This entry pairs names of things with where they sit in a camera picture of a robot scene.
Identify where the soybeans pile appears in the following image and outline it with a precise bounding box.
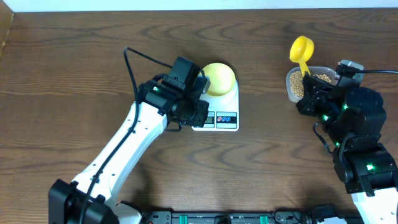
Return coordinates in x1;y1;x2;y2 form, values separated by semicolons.
290;70;331;97

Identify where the white digital kitchen scale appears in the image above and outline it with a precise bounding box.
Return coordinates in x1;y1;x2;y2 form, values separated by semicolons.
192;81;239;132

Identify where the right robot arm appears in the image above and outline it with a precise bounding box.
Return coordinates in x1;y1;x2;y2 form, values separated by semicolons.
297;69;397;223

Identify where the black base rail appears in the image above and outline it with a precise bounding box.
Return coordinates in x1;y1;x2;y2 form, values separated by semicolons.
121;202;368;224

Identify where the clear plastic container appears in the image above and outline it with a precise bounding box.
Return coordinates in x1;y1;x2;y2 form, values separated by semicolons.
286;66;336;103

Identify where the pale yellow bowl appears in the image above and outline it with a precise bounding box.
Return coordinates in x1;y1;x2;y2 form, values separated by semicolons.
203;63;236;96

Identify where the yellow measuring scoop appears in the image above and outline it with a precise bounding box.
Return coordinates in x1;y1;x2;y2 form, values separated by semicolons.
289;35;315;77

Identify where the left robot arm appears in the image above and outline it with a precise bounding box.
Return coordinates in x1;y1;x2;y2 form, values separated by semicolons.
48;57;210;223

